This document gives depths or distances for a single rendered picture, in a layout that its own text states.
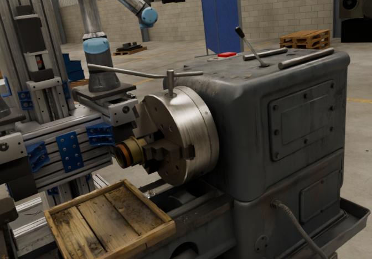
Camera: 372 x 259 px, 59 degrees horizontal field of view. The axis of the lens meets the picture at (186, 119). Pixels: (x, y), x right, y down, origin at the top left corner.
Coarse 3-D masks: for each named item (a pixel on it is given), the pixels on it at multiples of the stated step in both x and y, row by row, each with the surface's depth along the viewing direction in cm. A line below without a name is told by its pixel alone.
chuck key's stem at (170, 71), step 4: (168, 68) 98; (168, 72) 97; (172, 72) 97; (168, 76) 97; (172, 76) 98; (168, 80) 98; (172, 80) 98; (168, 84) 99; (172, 84) 99; (168, 88) 100; (172, 88) 100; (168, 92) 101; (172, 92) 101
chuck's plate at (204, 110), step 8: (176, 88) 107; (184, 88) 106; (192, 96) 102; (200, 104) 101; (200, 112) 99; (208, 112) 100; (208, 120) 99; (208, 128) 99; (216, 136) 100; (216, 144) 101; (216, 152) 102; (216, 160) 104; (208, 168) 105
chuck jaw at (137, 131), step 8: (144, 104) 107; (136, 112) 108; (144, 112) 106; (136, 120) 104; (144, 120) 106; (152, 120) 107; (136, 128) 104; (144, 128) 105; (152, 128) 106; (136, 136) 103; (144, 136) 106
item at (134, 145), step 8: (120, 144) 100; (128, 144) 99; (136, 144) 100; (144, 144) 102; (120, 152) 97; (128, 152) 99; (136, 152) 99; (120, 160) 103; (128, 160) 98; (136, 160) 100
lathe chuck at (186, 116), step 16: (144, 96) 107; (160, 96) 101; (176, 96) 101; (160, 112) 101; (176, 112) 96; (192, 112) 98; (160, 128) 104; (176, 128) 95; (192, 128) 96; (192, 144) 96; (208, 144) 99; (160, 160) 112; (192, 160) 97; (208, 160) 101; (160, 176) 116; (176, 176) 105; (192, 176) 102
